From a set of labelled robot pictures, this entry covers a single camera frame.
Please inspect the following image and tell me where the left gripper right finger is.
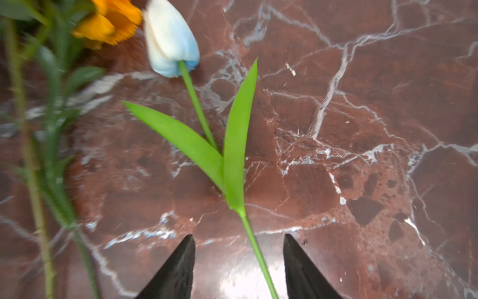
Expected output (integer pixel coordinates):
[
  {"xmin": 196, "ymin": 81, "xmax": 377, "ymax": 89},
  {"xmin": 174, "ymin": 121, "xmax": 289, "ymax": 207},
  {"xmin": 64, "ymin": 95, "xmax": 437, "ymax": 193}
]
[{"xmin": 283, "ymin": 234, "xmax": 342, "ymax": 299}]

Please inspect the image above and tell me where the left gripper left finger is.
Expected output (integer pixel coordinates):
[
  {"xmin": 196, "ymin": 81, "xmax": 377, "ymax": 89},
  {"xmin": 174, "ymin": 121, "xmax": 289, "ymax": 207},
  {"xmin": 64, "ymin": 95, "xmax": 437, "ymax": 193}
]
[{"xmin": 136, "ymin": 234, "xmax": 195, "ymax": 299}]

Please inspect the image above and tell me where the white blue tulip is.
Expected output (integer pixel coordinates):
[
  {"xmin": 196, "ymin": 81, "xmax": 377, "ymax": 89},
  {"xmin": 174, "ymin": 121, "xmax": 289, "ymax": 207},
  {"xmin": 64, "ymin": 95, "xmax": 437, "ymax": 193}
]
[{"xmin": 124, "ymin": 1, "xmax": 278, "ymax": 299}]

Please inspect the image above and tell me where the orange daisy stem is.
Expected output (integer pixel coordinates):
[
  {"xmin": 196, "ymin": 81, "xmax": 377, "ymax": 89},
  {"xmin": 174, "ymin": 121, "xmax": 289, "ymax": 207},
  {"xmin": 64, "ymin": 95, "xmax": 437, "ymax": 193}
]
[{"xmin": 0, "ymin": 0, "xmax": 143, "ymax": 299}]

